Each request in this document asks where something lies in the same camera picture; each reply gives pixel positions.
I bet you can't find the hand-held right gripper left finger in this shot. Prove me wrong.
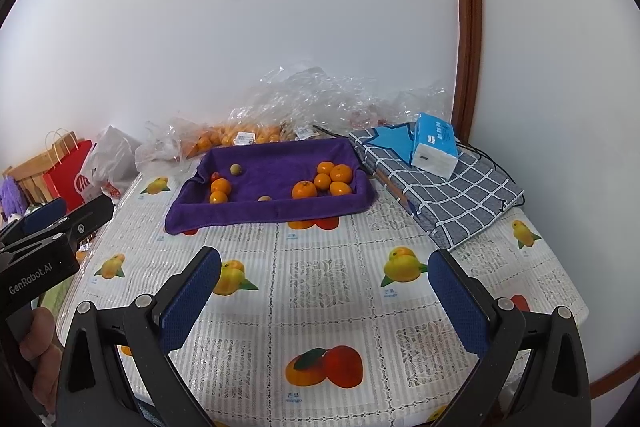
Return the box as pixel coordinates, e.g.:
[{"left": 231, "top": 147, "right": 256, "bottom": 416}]
[{"left": 59, "top": 246, "right": 222, "bottom": 427}]

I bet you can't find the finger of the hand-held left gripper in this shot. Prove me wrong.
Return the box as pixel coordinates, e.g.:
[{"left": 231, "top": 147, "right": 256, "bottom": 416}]
[
  {"left": 0, "top": 198, "right": 68, "bottom": 244},
  {"left": 30, "top": 195, "right": 115, "bottom": 253}
]

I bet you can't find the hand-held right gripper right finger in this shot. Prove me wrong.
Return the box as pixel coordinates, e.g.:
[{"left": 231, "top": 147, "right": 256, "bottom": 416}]
[{"left": 427, "top": 249, "right": 594, "bottom": 427}]

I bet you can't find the purple towel-lined tray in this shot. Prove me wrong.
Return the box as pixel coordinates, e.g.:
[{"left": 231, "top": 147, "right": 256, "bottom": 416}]
[{"left": 165, "top": 139, "right": 377, "bottom": 236}]

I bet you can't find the person's left hand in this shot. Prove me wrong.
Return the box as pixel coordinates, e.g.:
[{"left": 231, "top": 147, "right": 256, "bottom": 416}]
[{"left": 20, "top": 307, "right": 63, "bottom": 413}]

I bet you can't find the purple fluffy duster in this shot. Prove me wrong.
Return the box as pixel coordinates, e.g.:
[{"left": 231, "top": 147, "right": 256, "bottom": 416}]
[{"left": 0, "top": 177, "right": 28, "bottom": 220}]

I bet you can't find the brown wooden slatted furniture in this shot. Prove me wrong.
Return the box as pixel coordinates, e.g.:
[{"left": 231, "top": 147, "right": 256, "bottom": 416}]
[{"left": 2, "top": 157, "right": 51, "bottom": 208}]

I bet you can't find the red paper bag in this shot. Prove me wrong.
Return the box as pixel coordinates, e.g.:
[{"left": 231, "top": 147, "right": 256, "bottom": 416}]
[{"left": 42, "top": 129, "right": 96, "bottom": 212}]

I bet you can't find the white plastic bag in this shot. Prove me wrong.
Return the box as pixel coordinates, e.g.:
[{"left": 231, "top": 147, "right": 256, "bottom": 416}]
[{"left": 80, "top": 125, "right": 143, "bottom": 202}]

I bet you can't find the crumpled translucent plastic bag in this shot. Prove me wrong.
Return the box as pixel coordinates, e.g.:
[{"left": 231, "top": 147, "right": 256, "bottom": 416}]
[{"left": 135, "top": 119, "right": 211, "bottom": 168}]

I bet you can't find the grey checked cloth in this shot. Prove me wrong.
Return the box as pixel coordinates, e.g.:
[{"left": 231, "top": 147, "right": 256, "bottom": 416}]
[{"left": 348, "top": 124, "right": 526, "bottom": 250}]

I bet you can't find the blue tissue pack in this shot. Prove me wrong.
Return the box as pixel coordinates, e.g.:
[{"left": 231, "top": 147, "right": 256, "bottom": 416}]
[{"left": 410, "top": 113, "right": 460, "bottom": 179}]

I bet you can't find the pile of bagged oranges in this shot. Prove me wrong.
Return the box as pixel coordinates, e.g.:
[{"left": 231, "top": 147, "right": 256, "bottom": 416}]
[{"left": 185, "top": 123, "right": 283, "bottom": 158}]

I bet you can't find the large clear plastic bag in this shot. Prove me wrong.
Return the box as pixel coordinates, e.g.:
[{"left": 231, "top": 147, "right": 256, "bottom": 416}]
[{"left": 227, "top": 67, "right": 451, "bottom": 145}]

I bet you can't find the brown wooden door frame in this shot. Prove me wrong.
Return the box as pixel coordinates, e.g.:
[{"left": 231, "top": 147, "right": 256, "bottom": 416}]
[{"left": 447, "top": 0, "right": 483, "bottom": 142}]

